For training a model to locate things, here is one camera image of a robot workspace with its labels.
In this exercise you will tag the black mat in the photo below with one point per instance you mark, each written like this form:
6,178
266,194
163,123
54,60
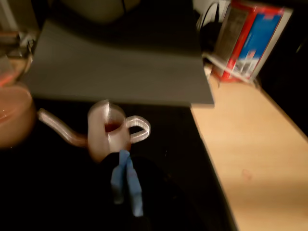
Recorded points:
60,180

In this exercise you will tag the translucent plastic kettle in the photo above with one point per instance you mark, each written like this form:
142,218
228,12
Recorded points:
101,139

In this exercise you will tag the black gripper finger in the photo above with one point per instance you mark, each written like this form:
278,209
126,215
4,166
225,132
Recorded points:
136,192
118,178

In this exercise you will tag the grey flat board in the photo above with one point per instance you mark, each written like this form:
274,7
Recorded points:
120,72

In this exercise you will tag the metal clutter piece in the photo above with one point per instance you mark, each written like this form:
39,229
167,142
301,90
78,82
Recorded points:
16,43

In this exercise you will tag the red blue cardboard box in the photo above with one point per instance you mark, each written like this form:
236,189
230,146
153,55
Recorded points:
260,36

